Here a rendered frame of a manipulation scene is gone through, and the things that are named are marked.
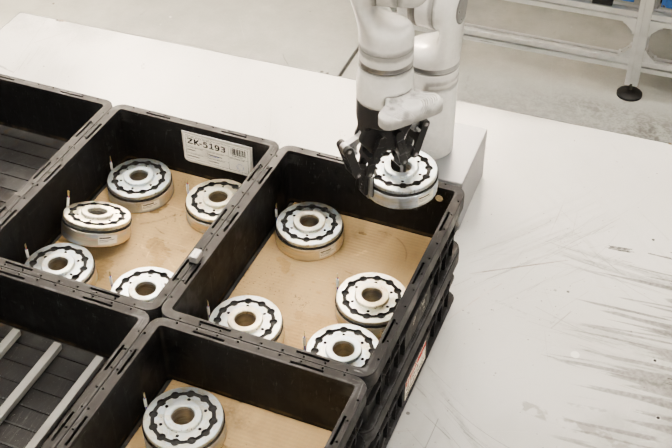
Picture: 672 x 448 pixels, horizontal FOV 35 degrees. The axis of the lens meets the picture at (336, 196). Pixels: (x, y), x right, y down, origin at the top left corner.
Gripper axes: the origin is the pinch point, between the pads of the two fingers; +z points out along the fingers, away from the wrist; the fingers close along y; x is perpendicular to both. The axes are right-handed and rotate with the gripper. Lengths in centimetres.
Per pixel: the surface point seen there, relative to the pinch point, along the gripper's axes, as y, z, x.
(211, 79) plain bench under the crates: -8, 30, -78
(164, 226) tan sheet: 23.5, 17.2, -25.5
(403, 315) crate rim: 7.8, 7.2, 17.7
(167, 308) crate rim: 33.5, 7.2, 0.9
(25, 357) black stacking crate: 51, 17, -10
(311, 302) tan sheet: 12.1, 17.2, 0.8
